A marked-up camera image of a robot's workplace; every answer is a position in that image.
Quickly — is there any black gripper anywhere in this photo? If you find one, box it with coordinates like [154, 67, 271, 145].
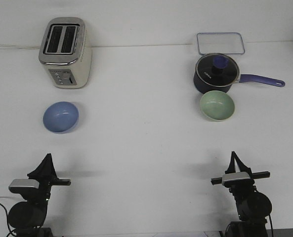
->
[211, 151, 270, 188]
[27, 153, 71, 195]

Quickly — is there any blue bowl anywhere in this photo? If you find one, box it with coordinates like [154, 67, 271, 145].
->
[42, 101, 79, 133]

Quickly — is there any green bowl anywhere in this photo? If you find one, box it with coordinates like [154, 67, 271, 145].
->
[199, 90, 235, 121]

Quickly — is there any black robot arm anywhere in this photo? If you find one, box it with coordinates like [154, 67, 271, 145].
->
[211, 151, 272, 237]
[7, 153, 71, 237]

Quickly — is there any dark blue saucepan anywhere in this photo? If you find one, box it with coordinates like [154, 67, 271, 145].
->
[193, 61, 285, 94]

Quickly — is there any glass pot lid blue knob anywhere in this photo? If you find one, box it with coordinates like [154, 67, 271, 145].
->
[196, 53, 240, 87]

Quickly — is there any cream and steel toaster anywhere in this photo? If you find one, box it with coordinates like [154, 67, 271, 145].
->
[39, 17, 92, 89]

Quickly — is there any clear blue-rimmed container lid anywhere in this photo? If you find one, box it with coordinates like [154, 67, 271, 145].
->
[197, 32, 245, 55]

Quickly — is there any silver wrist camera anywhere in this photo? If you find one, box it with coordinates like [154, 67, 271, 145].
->
[8, 179, 40, 194]
[221, 172, 251, 188]

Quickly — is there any right black cable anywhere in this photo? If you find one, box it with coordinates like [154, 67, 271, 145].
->
[266, 214, 275, 237]

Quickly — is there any black cable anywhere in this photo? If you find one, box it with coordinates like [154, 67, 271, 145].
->
[0, 199, 18, 237]
[266, 214, 275, 237]

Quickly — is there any left black cable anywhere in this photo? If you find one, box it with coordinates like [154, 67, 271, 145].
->
[0, 199, 18, 237]

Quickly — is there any white toaster power cord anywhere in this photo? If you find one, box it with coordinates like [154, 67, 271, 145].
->
[0, 43, 42, 49]

